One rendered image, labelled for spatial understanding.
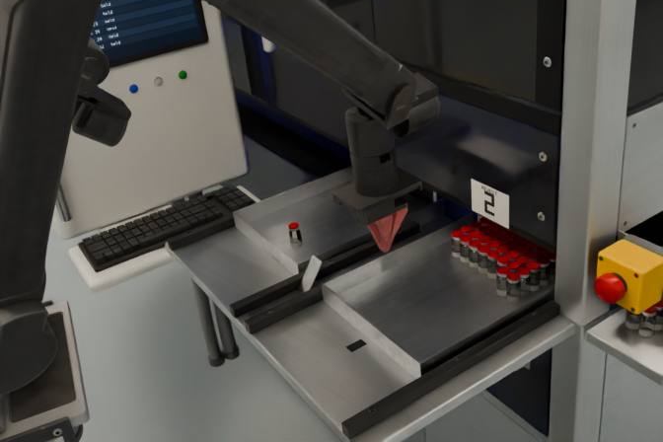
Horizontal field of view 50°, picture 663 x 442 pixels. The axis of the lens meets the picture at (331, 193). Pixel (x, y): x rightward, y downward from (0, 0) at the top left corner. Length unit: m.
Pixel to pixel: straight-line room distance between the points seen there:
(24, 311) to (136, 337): 2.13
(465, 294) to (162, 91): 0.88
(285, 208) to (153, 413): 1.11
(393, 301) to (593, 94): 0.47
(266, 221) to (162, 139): 0.40
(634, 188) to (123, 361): 1.98
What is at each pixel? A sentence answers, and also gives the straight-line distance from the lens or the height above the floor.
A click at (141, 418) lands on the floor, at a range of 2.44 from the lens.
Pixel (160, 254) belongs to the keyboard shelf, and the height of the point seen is 0.80.
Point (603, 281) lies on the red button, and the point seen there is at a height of 1.01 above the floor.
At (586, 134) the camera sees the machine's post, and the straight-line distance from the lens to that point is 1.01.
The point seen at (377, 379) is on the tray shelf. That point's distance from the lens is 1.07.
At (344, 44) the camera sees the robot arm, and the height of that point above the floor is 1.41.
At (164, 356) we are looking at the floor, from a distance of 2.64.
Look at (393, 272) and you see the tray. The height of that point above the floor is 0.88.
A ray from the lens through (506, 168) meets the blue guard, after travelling 1.14.
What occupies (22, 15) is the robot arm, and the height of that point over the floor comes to 1.52.
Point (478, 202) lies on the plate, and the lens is 1.21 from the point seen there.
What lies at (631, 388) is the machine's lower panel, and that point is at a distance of 1.40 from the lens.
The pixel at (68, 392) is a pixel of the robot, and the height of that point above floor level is 1.04.
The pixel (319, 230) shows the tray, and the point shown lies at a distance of 1.43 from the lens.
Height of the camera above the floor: 1.60
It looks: 28 degrees down
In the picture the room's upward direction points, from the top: 7 degrees counter-clockwise
